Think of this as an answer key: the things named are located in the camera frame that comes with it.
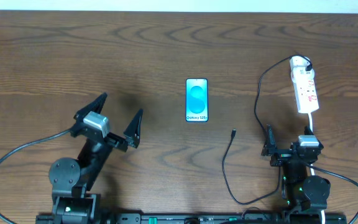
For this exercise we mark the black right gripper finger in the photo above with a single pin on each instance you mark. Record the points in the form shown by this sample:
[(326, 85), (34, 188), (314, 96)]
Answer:
[(270, 146), (308, 131)]

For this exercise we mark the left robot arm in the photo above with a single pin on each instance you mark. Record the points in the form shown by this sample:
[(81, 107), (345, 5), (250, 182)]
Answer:
[(72, 179)]

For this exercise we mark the white USB charger adapter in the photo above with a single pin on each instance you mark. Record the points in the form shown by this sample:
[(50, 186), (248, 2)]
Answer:
[(301, 66)]

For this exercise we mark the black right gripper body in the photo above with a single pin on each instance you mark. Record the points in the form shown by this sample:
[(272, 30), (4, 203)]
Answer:
[(286, 156)]

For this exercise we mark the blue Galaxy smartphone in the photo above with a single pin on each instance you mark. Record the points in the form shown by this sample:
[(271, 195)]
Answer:
[(196, 106)]

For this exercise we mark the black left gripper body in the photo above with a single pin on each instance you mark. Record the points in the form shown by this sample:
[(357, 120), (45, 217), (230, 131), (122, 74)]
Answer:
[(111, 140)]

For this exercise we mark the white power strip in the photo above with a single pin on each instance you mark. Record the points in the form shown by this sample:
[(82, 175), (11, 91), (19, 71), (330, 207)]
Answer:
[(305, 90)]

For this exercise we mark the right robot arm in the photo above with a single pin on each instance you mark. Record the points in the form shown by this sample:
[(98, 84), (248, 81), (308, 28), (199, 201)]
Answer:
[(306, 193)]

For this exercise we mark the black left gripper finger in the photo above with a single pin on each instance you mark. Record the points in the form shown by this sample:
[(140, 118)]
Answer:
[(132, 132), (95, 106)]

